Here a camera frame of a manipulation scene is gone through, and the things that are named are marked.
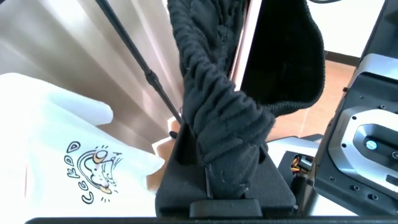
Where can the pink clothes hanger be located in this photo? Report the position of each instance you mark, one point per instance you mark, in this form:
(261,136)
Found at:
(245,46)

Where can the black clothes rack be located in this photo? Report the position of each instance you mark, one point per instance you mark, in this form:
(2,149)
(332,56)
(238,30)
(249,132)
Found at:
(136,59)

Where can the black garment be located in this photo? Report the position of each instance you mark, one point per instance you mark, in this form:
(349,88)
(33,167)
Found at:
(224,109)

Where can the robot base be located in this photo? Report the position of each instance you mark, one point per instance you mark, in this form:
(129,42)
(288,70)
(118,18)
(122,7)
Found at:
(348,140)

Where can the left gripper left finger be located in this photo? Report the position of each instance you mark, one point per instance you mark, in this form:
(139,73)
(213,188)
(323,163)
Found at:
(180,180)

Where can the white printed t-shirt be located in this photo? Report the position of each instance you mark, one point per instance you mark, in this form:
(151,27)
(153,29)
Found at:
(62,161)

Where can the beige curtain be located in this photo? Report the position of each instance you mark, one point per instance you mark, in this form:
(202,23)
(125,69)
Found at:
(93,62)

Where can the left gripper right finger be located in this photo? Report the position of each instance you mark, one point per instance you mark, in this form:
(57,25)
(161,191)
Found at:
(273,186)

